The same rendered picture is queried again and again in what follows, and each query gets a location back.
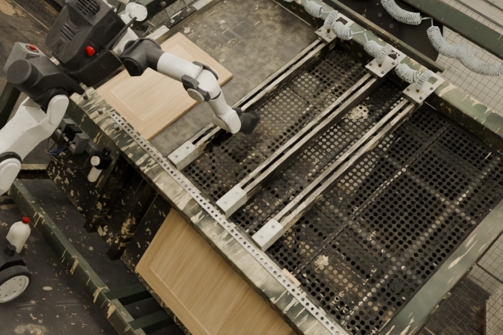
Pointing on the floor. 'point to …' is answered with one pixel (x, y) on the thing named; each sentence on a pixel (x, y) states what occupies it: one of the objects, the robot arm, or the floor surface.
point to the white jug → (19, 233)
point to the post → (10, 94)
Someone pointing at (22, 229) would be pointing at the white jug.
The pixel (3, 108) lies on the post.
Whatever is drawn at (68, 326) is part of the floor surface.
